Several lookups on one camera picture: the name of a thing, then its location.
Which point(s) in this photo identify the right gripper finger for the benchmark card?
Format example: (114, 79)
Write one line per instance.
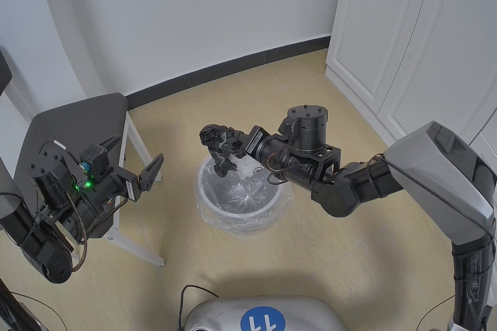
(235, 150)
(240, 135)

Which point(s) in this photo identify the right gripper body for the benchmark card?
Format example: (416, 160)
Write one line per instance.
(264, 147)

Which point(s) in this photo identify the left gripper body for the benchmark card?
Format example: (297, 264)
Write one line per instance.
(112, 189)

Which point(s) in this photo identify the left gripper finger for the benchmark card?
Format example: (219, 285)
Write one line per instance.
(149, 174)
(112, 146)

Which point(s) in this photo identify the white plastic wrapper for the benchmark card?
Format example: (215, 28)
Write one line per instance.
(242, 166)

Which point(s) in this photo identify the black plastic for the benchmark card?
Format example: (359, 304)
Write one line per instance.
(215, 139)

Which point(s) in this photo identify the clear plastic bag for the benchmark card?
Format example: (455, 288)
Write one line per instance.
(248, 201)

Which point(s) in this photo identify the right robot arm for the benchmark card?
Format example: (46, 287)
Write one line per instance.
(427, 174)

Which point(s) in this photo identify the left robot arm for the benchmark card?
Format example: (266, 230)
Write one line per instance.
(50, 182)

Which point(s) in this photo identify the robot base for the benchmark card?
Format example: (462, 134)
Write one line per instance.
(264, 314)

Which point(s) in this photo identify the white trash bin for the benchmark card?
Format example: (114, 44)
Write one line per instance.
(217, 207)

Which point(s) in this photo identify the grey seat white chair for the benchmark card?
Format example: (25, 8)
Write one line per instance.
(77, 120)

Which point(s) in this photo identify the white wardrobe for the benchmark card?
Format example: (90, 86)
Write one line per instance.
(407, 30)

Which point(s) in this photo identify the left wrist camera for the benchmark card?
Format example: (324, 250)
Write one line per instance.
(95, 160)

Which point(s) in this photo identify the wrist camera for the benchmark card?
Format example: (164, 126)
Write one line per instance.
(286, 127)
(95, 160)

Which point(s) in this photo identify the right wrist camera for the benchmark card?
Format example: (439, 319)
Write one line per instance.
(286, 127)

